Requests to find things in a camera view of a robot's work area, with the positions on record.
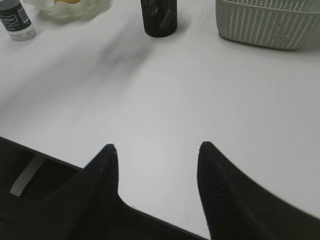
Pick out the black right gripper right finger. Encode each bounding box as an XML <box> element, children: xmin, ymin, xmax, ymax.
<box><xmin>197</xmin><ymin>141</ymin><xmax>320</xmax><ymax>240</ymax></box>

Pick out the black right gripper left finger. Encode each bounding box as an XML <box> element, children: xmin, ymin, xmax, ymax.
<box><xmin>0</xmin><ymin>144</ymin><xmax>198</xmax><ymax>240</ymax></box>

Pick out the clear water bottle green label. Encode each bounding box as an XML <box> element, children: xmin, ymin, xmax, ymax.
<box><xmin>0</xmin><ymin>0</ymin><xmax>36</xmax><ymax>41</ymax></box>

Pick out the pale green woven plastic basket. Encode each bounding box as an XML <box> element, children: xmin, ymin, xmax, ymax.
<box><xmin>215</xmin><ymin>0</ymin><xmax>320</xmax><ymax>50</ymax></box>

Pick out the pale green wavy glass plate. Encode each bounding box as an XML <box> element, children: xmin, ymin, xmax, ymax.
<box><xmin>22</xmin><ymin>0</ymin><xmax>113</xmax><ymax>20</ymax></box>

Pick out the black mesh pen holder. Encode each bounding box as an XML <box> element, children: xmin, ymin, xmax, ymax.
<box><xmin>140</xmin><ymin>0</ymin><xmax>178</xmax><ymax>38</ymax></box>

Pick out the dark table leg frame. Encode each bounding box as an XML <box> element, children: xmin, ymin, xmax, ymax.
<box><xmin>0</xmin><ymin>137</ymin><xmax>81</xmax><ymax>221</ymax></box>

